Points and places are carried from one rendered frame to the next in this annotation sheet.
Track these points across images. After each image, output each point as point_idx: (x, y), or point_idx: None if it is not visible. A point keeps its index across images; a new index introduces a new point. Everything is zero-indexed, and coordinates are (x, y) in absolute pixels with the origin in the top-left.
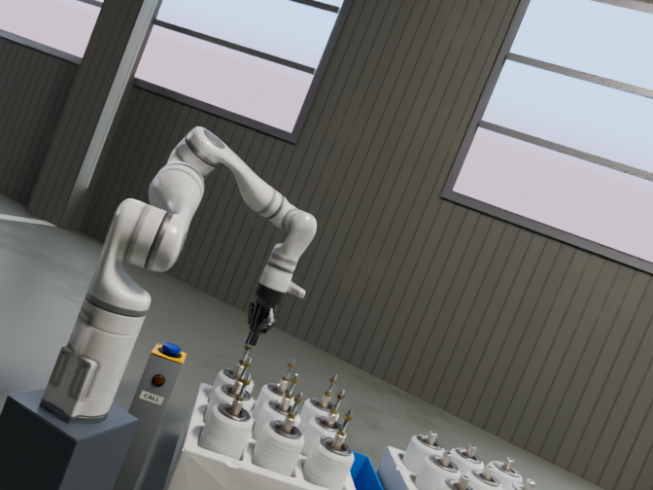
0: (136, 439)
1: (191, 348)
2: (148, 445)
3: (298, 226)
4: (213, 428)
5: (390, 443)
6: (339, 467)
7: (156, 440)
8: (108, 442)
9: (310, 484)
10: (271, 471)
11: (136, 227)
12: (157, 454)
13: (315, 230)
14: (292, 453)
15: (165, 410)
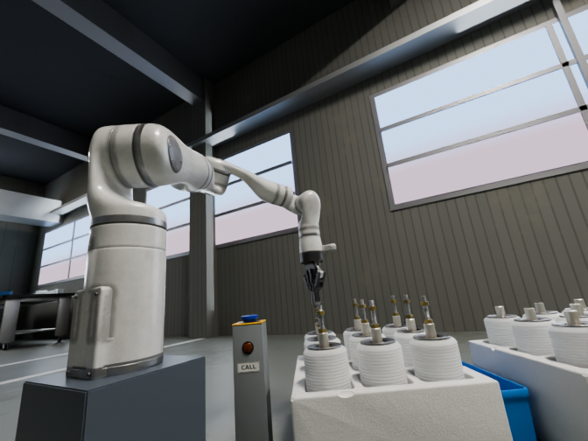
0: (251, 416)
1: (296, 360)
2: (264, 417)
3: (305, 199)
4: (311, 367)
5: (462, 359)
6: (449, 351)
7: (285, 423)
8: (162, 392)
9: (432, 382)
10: (387, 386)
11: (112, 133)
12: (289, 434)
13: (318, 199)
14: (395, 359)
15: (287, 400)
